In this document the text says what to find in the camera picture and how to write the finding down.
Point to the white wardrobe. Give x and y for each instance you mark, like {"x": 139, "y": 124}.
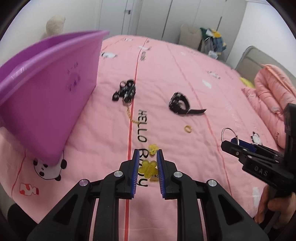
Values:
{"x": 162, "y": 20}

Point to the beige chair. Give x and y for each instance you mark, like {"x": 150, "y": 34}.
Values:
{"x": 190, "y": 36}

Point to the pink bed quilt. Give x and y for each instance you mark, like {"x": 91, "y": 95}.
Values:
{"x": 129, "y": 109}

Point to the beige headboard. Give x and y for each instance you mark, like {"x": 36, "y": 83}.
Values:
{"x": 253, "y": 59}

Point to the purple plastic tub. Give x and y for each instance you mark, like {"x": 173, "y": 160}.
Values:
{"x": 45, "y": 87}

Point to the person's right hand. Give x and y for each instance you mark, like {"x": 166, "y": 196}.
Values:
{"x": 285, "y": 206}

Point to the folded pink duvet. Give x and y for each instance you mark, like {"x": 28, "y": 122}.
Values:
{"x": 272, "y": 93}

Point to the yellow flower keychain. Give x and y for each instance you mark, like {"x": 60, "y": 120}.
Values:
{"x": 148, "y": 165}

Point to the black digital wristwatch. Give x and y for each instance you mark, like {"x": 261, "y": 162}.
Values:
{"x": 179, "y": 104}

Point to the yellow pillow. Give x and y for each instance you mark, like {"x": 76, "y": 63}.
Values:
{"x": 247, "y": 82}

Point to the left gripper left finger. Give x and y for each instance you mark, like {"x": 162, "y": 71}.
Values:
{"x": 90, "y": 209}

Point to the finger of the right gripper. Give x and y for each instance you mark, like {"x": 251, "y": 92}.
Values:
{"x": 252, "y": 147}
{"x": 233, "y": 150}

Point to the clothes pile on chair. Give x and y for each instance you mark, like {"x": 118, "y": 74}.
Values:
{"x": 212, "y": 43}

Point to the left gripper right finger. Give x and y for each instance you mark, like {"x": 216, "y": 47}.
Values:
{"x": 206, "y": 211}

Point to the alpaca plush toy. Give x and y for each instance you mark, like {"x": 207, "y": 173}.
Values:
{"x": 54, "y": 26}

